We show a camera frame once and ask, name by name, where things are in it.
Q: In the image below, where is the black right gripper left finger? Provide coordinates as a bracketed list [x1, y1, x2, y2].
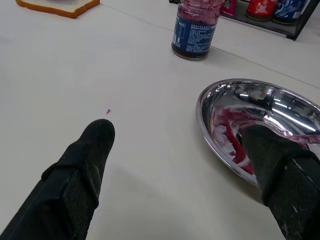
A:
[0, 118, 116, 240]

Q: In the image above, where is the pink potato chip bag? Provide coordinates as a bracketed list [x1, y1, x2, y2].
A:
[218, 0, 238, 17]

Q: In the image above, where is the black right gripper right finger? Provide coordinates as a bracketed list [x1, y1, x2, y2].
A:
[239, 124, 320, 240]

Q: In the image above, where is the open blueberry jam jar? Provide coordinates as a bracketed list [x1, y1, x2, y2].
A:
[171, 0, 221, 61]

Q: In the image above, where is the red lidded jam jar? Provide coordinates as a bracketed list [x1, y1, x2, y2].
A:
[246, 0, 278, 21]

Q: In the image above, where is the black wire rack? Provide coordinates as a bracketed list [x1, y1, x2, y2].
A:
[219, 0, 313, 41]

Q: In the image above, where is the blue lidded jam jar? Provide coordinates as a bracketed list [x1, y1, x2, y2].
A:
[272, 0, 307, 25]

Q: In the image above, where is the metal bowl with wrappers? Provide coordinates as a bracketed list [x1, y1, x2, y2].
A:
[195, 78, 320, 188]

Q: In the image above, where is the bread slice with jam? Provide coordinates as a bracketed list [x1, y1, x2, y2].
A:
[15, 0, 101, 19]

